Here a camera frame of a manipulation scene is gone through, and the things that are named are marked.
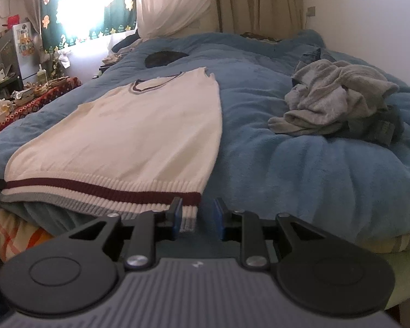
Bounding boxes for dark patterned pillow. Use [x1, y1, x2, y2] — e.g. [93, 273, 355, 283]
[241, 32, 281, 43]

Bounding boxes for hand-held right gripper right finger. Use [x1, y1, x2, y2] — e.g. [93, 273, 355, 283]
[213, 197, 330, 270]

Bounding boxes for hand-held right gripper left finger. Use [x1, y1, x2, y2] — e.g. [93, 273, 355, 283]
[68, 197, 184, 270]

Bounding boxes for dark wooden nightstand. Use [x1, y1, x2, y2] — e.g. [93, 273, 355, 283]
[99, 53, 124, 76]

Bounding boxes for small decorated tree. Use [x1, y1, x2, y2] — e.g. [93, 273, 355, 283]
[49, 46, 72, 79]

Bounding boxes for cream knit vest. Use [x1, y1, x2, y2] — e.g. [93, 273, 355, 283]
[0, 67, 223, 235]

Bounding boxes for blue jeans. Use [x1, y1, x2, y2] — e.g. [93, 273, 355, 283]
[295, 48, 405, 147]

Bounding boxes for beige sheer curtain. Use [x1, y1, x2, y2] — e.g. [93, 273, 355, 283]
[15, 0, 43, 42]

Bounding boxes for striped bed sheet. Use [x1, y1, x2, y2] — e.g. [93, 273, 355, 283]
[0, 191, 410, 267]

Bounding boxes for grey sweater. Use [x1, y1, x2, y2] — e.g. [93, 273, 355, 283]
[268, 59, 400, 137]

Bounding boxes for red patterned side table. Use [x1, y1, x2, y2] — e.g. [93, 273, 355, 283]
[0, 77, 83, 137]

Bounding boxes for black shelf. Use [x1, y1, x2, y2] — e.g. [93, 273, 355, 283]
[0, 56, 24, 106]

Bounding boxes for blue fleece blanket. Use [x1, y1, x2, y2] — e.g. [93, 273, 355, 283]
[0, 29, 410, 247]

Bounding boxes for grey refrigerator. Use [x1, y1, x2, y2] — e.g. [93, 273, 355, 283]
[0, 21, 35, 86]

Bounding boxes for white sheer curtain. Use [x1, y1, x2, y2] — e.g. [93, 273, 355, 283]
[135, 0, 219, 40]

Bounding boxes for dark navy pillow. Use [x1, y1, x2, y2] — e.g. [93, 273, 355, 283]
[111, 29, 144, 52]

